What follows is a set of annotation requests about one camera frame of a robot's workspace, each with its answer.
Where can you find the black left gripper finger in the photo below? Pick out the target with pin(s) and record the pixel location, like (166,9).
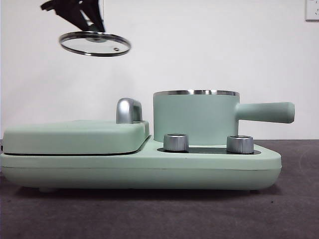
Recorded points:
(94,12)
(72,13)

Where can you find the glass lid with green knob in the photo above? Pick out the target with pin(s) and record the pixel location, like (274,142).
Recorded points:
(94,46)

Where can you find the green grill cover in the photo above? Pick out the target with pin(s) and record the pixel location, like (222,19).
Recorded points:
(74,137)

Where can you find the silver control knob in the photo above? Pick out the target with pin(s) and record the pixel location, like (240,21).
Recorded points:
(175,143)
(239,145)

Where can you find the white wall socket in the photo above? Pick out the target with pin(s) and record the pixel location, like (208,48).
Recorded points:
(312,10)

